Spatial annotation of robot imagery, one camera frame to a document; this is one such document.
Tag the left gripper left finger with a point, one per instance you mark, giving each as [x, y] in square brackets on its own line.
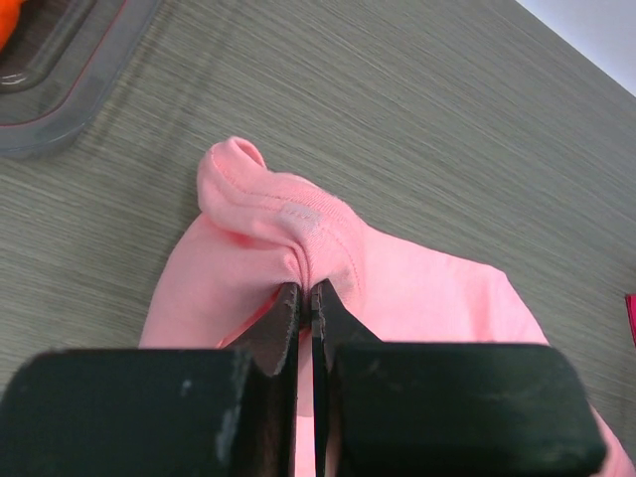
[154, 412]

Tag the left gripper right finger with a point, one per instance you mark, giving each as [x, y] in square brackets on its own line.
[443, 409]

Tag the light pink t shirt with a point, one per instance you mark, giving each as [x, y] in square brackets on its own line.
[259, 229]

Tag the magenta folded t shirt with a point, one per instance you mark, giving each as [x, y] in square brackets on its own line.
[630, 300]

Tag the clear grey plastic bin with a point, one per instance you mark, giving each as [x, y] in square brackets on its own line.
[59, 66]

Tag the orange t shirt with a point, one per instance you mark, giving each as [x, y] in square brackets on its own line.
[9, 17]

